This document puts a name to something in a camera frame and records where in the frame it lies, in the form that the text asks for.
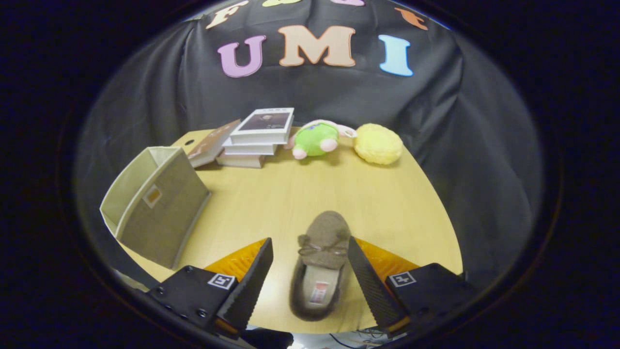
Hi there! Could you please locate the green plush toy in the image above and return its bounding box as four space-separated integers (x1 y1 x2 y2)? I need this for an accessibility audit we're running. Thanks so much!
285 120 357 160

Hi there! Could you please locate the beige fabric storage box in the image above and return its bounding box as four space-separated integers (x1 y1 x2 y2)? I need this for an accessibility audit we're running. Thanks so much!
99 146 212 270

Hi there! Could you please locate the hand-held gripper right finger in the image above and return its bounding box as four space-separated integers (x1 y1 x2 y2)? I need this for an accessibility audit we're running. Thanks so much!
347 236 480 337

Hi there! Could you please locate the yellow plush toy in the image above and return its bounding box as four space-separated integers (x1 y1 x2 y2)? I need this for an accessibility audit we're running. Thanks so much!
353 123 403 165

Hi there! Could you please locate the brown fuzzy shoe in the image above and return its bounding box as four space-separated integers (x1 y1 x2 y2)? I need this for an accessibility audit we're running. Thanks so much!
289 210 352 321

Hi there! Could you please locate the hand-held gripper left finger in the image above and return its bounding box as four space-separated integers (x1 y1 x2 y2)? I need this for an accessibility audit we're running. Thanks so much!
145 238 274 340

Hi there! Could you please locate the white book with portrait cover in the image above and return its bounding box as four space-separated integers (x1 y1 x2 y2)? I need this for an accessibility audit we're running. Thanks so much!
230 108 295 146

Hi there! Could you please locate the brown cover book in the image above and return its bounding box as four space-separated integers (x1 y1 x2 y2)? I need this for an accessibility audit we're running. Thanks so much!
186 120 241 168

